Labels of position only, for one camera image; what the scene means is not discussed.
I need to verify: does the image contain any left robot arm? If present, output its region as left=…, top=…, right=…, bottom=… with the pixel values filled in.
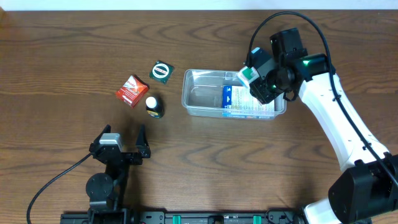
left=86, top=125, right=151, bottom=223

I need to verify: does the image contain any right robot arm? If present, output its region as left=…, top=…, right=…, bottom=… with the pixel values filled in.
left=242, top=28, right=397, bottom=223

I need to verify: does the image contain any white green medicine sachet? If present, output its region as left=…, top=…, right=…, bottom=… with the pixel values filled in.
left=237, top=66, right=259, bottom=88

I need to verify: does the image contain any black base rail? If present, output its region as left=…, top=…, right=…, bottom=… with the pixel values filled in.
left=60, top=210, right=308, bottom=224

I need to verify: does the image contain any blue fever patch box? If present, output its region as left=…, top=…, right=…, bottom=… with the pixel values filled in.
left=222, top=85, right=275, bottom=119

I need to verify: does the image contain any red Panadol box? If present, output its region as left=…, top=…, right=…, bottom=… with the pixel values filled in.
left=115, top=75, right=149, bottom=108

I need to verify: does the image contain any dark green square box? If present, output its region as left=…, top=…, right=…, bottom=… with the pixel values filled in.
left=149, top=60, right=174, bottom=85

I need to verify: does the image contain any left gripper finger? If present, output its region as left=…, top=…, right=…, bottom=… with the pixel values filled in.
left=136, top=124, right=149, bottom=152
left=93, top=124, right=111, bottom=144

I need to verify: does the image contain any clear plastic container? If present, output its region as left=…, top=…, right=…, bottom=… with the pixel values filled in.
left=182, top=69, right=287, bottom=119

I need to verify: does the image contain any dark bottle white cap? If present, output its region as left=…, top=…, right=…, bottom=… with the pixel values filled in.
left=146, top=96, right=164, bottom=118

